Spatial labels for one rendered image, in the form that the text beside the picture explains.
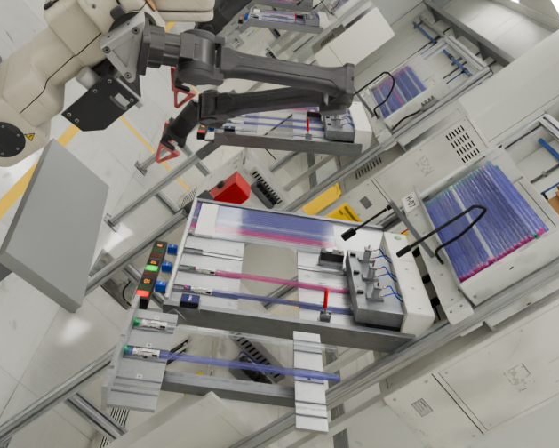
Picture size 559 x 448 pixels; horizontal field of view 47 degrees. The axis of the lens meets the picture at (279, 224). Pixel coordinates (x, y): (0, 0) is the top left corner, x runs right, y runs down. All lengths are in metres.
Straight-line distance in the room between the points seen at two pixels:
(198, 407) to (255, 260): 1.86
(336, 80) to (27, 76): 0.72
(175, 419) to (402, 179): 1.95
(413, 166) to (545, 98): 2.14
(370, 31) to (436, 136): 3.25
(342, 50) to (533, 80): 1.99
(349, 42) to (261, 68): 4.84
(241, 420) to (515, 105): 3.66
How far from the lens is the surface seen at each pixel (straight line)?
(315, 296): 1.93
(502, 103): 5.07
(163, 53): 1.40
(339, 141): 3.13
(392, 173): 3.18
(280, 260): 3.36
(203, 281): 1.91
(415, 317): 1.84
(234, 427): 2.04
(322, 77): 1.53
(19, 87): 1.63
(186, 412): 1.60
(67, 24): 1.57
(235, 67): 1.46
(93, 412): 2.02
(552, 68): 5.12
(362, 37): 6.30
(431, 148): 3.17
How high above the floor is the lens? 1.58
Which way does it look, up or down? 16 degrees down
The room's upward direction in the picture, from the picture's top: 55 degrees clockwise
